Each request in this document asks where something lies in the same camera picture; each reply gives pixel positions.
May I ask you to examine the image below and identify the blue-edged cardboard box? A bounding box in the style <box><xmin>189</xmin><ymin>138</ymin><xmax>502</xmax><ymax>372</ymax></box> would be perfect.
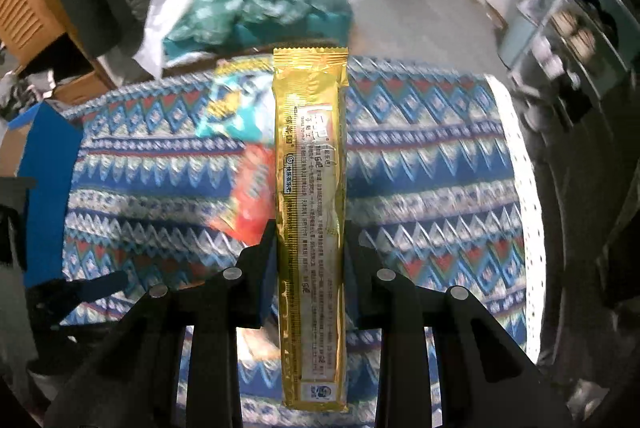
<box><xmin>1</xmin><ymin>102</ymin><xmax>82</xmax><ymax>288</ymax></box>

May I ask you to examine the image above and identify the red orange snack packet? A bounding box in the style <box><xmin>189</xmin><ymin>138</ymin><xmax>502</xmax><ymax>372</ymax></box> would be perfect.
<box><xmin>209</xmin><ymin>144</ymin><xmax>276</xmax><ymax>246</ymax></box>

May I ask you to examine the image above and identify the teal cartoon snack bag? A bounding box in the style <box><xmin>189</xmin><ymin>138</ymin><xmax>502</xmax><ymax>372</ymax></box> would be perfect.
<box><xmin>195</xmin><ymin>55</ymin><xmax>276</xmax><ymax>146</ymax></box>

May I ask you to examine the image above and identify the wooden louvered cabinet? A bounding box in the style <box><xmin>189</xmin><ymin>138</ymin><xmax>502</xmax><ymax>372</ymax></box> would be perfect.
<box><xmin>1</xmin><ymin>0</ymin><xmax>115</xmax><ymax>105</ymax></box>

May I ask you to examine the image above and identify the metal shoe rack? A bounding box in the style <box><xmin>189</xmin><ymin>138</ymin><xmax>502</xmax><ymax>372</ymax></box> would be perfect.
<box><xmin>509</xmin><ymin>0</ymin><xmax>639</xmax><ymax>129</ymax></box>

